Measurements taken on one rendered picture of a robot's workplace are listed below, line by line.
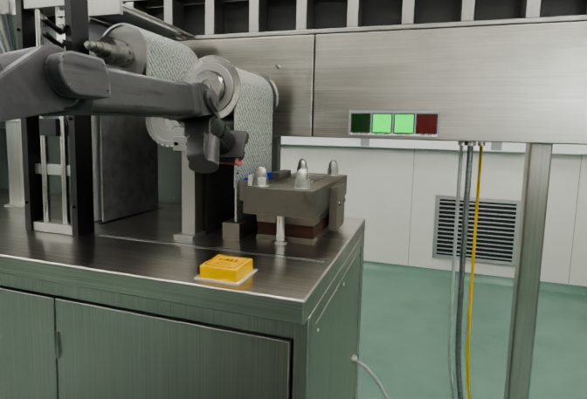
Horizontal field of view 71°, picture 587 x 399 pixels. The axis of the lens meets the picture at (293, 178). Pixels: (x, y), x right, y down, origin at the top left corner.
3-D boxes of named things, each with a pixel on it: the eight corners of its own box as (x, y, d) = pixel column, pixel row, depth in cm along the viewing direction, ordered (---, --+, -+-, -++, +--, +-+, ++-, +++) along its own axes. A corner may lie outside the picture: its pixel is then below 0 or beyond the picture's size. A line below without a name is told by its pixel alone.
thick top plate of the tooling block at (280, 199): (243, 213, 92) (243, 186, 91) (296, 190, 130) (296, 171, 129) (312, 219, 87) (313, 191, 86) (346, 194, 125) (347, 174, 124)
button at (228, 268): (198, 278, 70) (198, 264, 70) (218, 266, 77) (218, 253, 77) (236, 284, 68) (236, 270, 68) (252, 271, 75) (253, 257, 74)
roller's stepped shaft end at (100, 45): (80, 51, 92) (79, 37, 92) (100, 57, 98) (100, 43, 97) (92, 51, 91) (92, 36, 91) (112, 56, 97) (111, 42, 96)
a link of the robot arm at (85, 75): (54, 36, 35) (-50, 58, 37) (67, 102, 36) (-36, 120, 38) (220, 83, 78) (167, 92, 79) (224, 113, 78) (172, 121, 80)
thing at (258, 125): (233, 188, 96) (234, 107, 94) (269, 178, 119) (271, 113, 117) (235, 188, 96) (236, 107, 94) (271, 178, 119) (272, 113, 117)
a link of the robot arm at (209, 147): (210, 84, 74) (167, 92, 76) (207, 139, 69) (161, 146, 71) (233, 120, 85) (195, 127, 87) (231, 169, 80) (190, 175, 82)
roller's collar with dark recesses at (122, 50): (95, 64, 98) (94, 36, 98) (113, 67, 104) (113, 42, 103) (117, 63, 96) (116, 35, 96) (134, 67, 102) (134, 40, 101)
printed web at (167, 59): (102, 222, 109) (97, 24, 104) (156, 207, 131) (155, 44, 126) (235, 236, 98) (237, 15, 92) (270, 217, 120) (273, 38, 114)
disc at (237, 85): (183, 120, 98) (183, 56, 97) (184, 120, 99) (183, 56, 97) (239, 120, 94) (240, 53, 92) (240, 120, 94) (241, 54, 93)
